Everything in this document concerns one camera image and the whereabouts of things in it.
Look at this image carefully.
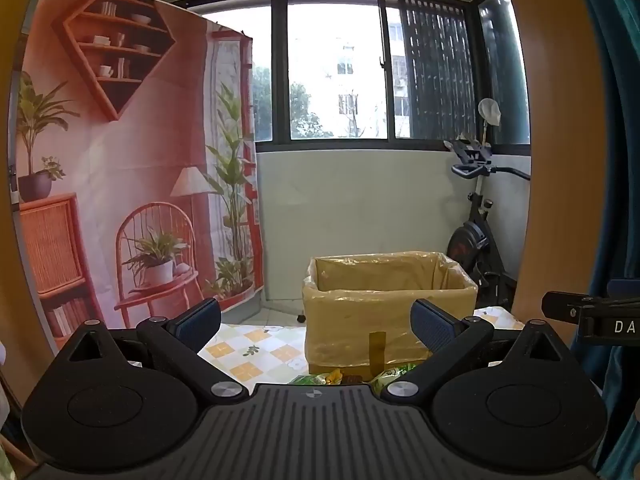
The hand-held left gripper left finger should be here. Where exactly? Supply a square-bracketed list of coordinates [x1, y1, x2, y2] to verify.
[54, 297, 249, 403]

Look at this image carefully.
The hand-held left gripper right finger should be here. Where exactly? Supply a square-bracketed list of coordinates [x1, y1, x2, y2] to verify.
[381, 298, 576, 405]

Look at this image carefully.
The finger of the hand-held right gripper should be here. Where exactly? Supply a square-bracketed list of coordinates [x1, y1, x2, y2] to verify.
[542, 291, 608, 322]

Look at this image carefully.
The plastic-lined cardboard box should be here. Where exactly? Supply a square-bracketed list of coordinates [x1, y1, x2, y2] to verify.
[301, 251, 479, 376]

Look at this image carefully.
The checkered floral tablecloth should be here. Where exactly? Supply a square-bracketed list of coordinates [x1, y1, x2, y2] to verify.
[197, 305, 526, 387]

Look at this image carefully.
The green snack packet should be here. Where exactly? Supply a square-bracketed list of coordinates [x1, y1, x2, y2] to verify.
[369, 362, 419, 392]
[289, 367, 346, 387]

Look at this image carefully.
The black exercise bike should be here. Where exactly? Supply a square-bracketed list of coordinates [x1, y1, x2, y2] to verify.
[444, 135, 532, 311]

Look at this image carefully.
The teal curtain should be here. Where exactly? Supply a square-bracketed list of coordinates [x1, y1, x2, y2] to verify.
[570, 0, 640, 480]

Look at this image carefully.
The printed room backdrop cloth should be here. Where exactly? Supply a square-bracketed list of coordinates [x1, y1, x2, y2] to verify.
[9, 0, 266, 353]

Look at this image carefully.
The white bag on stick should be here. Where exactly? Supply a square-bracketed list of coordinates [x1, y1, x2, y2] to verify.
[477, 98, 502, 147]

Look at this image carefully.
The dark framed window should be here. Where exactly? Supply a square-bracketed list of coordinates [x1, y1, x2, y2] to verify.
[172, 0, 531, 148]

